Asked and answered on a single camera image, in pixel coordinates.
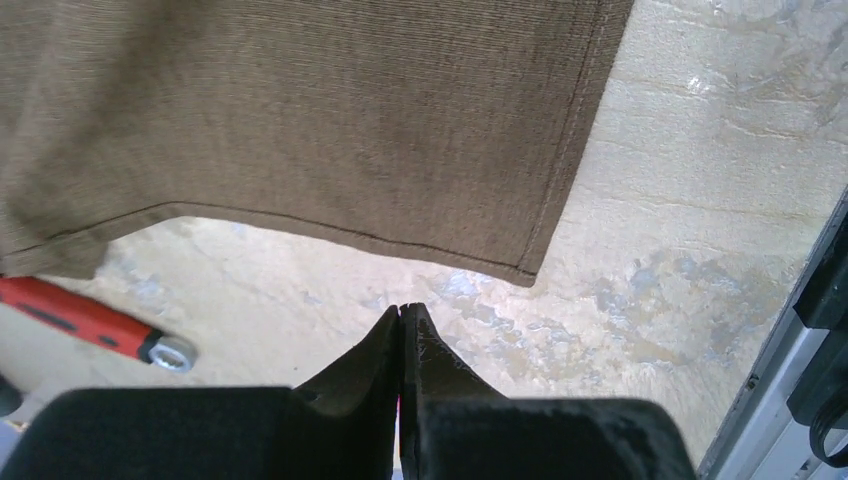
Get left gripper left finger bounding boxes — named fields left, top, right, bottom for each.
left=1, top=307, right=400, bottom=479

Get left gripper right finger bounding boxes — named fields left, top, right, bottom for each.
left=399, top=303, right=696, bottom=479

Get brown cloth napkin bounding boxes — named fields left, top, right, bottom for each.
left=1, top=1, right=632, bottom=287

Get red handled adjustable wrench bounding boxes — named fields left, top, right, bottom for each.
left=1, top=277, right=198, bottom=373

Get aluminium frame rail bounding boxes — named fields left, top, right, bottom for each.
left=697, top=196, right=847, bottom=479

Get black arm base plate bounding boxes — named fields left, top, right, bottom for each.
left=787, top=219, right=847, bottom=468

